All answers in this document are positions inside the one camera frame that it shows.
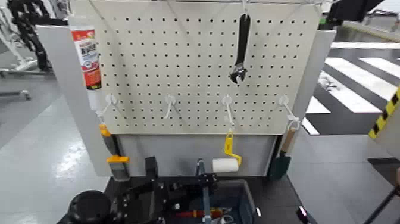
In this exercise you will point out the black monitor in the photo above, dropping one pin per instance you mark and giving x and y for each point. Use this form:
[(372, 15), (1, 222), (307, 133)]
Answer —
[(350, 11)]

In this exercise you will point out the black rod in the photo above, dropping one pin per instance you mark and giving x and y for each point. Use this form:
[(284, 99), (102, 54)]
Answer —
[(382, 204)]

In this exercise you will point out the grey back panel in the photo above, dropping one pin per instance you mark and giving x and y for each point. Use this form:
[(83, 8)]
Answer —
[(175, 150)]

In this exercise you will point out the wide white side panel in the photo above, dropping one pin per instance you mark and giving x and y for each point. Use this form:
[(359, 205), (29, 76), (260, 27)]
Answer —
[(68, 100)]

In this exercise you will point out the narrow white side panel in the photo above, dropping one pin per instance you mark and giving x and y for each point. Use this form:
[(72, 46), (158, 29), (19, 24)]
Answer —
[(312, 75)]

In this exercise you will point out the white red sealant tube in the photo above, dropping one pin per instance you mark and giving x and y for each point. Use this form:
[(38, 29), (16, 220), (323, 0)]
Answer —
[(89, 53)]

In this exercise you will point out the white metal frame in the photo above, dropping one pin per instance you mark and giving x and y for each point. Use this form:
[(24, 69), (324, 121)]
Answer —
[(15, 56)]

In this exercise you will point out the grey plastic crate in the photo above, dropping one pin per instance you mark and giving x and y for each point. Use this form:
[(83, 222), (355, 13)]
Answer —
[(237, 197)]

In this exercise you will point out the white pegboard hook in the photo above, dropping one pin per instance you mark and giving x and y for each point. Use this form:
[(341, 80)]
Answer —
[(170, 100), (283, 100), (227, 100), (111, 99)]

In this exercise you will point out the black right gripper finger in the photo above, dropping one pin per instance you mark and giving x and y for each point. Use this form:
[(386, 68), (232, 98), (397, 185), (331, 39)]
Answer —
[(302, 215)]

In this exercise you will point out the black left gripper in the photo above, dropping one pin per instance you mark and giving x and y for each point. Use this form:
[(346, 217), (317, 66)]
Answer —
[(143, 203)]

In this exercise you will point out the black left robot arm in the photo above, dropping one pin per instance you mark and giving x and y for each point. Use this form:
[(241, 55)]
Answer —
[(89, 208)]

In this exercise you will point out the red yellow screwdriver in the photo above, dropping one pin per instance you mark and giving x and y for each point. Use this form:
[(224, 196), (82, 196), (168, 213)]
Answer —
[(216, 213)]

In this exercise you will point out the black adjustable wrench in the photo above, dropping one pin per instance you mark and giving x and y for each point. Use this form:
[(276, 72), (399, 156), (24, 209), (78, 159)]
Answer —
[(242, 40)]

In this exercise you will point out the table with hazard tape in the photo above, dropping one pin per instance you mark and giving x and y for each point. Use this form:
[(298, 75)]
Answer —
[(389, 125)]

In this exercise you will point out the beige perforated pegboard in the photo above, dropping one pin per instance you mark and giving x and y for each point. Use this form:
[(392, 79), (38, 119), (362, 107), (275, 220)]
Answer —
[(193, 62)]

